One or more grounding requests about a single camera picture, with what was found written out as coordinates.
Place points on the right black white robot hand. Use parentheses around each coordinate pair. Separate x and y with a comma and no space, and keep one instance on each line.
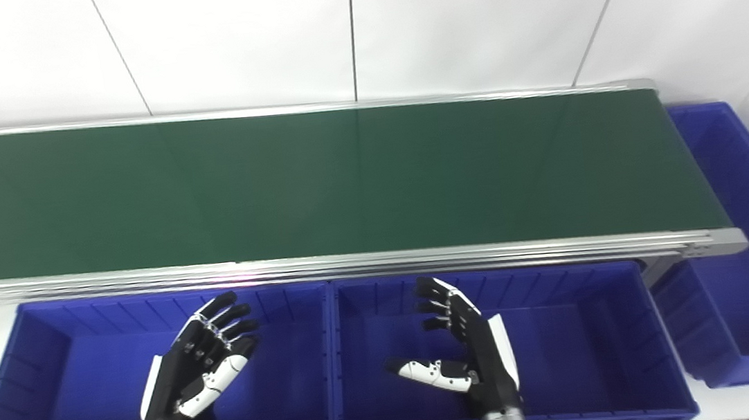
(492,364)

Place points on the green conveyor belt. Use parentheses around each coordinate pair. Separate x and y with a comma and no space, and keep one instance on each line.
(421,261)
(343,178)

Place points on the aluminium conveyor leg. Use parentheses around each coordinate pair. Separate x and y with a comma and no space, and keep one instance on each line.
(662,267)

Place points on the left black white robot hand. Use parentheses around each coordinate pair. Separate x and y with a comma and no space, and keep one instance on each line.
(186,376)

